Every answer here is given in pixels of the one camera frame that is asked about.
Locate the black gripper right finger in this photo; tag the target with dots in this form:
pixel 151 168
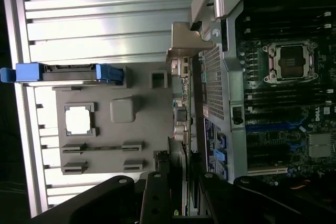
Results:
pixel 262 203

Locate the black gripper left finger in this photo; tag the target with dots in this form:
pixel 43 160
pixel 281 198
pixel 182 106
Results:
pixel 105 197

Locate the white expansion slot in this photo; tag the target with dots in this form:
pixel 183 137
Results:
pixel 267 171

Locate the RAM stick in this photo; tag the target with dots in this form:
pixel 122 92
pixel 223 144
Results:
pixel 105 148

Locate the grey parts rack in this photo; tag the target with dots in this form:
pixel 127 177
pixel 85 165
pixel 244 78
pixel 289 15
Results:
pixel 147 134

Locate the blue expansion slot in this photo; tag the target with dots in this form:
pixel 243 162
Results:
pixel 273 126

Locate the blue printed case label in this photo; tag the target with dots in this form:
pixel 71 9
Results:
pixel 210 145

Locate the silver finned heatsink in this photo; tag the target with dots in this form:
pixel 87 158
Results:
pixel 321 145

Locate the silver CPU chip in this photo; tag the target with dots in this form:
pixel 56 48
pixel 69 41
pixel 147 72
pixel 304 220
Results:
pixel 78 119

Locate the dark green motherboard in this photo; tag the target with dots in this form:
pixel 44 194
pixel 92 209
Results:
pixel 286 108

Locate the open grey PC case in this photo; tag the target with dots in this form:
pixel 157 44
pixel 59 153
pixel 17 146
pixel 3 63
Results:
pixel 236 77

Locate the disk in blue carrier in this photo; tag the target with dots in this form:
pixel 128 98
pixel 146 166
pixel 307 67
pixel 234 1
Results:
pixel 68 73

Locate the CPU socket with metal frame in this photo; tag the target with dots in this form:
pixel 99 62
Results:
pixel 290 62

